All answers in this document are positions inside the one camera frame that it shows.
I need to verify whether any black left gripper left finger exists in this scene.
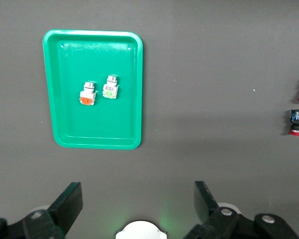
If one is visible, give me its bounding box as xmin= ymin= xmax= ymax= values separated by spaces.
xmin=0 ymin=182 xmax=83 ymax=239

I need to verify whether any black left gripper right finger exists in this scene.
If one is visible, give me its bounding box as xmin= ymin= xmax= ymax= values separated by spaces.
xmin=183 ymin=181 xmax=299 ymax=239

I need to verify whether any green plastic tray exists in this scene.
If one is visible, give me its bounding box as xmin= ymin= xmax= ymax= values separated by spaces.
xmin=42 ymin=29 xmax=143 ymax=150

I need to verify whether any dark grey table cover sheet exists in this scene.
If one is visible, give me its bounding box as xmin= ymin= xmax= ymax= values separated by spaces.
xmin=0 ymin=0 xmax=299 ymax=239

